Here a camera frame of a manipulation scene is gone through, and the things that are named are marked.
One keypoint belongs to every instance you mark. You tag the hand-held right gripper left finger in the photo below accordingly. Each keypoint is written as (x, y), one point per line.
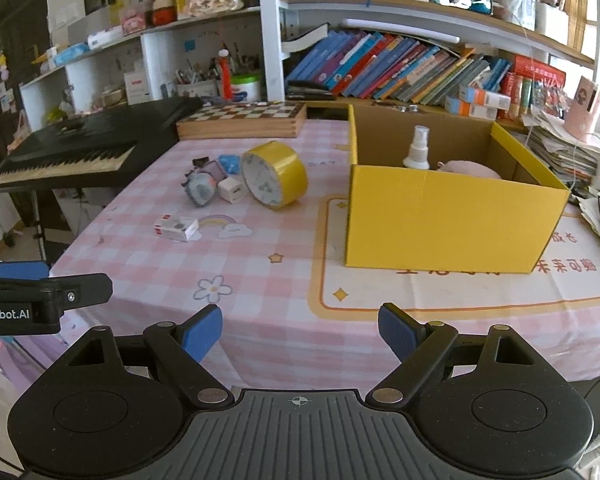
(202, 332)

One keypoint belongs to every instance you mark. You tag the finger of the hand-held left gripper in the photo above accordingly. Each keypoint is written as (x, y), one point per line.
(85, 290)
(20, 270)

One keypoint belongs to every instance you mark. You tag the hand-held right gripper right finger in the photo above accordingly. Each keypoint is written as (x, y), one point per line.
(397, 332)

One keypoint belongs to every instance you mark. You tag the small white red-label box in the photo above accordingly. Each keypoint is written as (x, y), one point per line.
(175, 227)

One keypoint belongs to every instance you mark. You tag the yellow cardboard box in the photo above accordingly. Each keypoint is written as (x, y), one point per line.
(430, 220)

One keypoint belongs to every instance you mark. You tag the white charger cube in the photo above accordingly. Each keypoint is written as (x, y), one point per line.
(231, 191)

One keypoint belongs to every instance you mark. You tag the black binder clip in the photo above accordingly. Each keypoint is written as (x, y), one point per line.
(200, 162)

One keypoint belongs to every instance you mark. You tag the blue plastic packet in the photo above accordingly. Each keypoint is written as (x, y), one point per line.
(229, 162)

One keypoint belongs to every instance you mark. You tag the yellow tape roll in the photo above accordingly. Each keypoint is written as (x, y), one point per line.
(280, 165)

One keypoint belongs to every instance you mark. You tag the pink checked cloth-covered desktop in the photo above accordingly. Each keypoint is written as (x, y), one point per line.
(260, 270)

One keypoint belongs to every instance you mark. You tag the purple cloth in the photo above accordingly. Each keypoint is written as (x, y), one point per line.
(40, 347)

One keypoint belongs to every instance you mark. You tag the black keyboard stand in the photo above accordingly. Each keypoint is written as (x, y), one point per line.
(40, 230)

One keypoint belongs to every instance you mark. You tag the black electronic keyboard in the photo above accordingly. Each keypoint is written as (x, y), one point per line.
(80, 140)

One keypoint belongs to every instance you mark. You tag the pink plush toy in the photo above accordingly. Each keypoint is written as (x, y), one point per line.
(467, 167)

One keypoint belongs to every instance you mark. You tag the white spray bottle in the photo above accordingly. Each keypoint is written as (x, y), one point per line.
(416, 152)

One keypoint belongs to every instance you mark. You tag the white carton red label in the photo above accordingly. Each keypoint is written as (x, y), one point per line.
(136, 87)

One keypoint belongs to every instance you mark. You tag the blue tissue pack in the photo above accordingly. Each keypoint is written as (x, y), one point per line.
(72, 54)

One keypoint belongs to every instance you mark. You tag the wooden chess board box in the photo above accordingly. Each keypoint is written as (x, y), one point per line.
(240, 110)

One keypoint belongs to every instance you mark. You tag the dark wooden case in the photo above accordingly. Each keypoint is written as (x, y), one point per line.
(395, 106)

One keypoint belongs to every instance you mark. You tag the white pen holder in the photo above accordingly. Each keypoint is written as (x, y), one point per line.
(197, 87)

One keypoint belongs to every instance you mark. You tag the orange white small box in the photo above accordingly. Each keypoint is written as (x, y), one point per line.
(485, 97)
(467, 110)

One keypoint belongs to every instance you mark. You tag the stack of papers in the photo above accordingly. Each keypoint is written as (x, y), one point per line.
(560, 155)

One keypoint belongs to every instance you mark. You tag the white tissue pack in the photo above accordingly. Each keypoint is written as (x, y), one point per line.
(105, 39)

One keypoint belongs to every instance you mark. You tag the white tub green lid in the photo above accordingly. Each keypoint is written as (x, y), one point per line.
(246, 90)

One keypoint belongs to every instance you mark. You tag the red tassel ornament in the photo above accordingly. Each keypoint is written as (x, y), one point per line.
(225, 77)

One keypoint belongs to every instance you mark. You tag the black flat case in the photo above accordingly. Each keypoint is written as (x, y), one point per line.
(310, 92)

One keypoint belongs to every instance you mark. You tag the blue sticky note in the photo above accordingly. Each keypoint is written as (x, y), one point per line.
(188, 45)

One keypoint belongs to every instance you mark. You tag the row of books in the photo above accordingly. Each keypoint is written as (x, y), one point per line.
(380, 65)

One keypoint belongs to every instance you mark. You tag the red white round doll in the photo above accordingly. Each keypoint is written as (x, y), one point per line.
(163, 10)

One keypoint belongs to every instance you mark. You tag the pink paper crown box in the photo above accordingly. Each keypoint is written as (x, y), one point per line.
(585, 110)

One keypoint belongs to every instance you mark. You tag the white bookshelf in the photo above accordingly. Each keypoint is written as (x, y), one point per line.
(272, 35)

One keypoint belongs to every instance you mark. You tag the white shelf containers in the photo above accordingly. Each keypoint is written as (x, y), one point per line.
(545, 15)

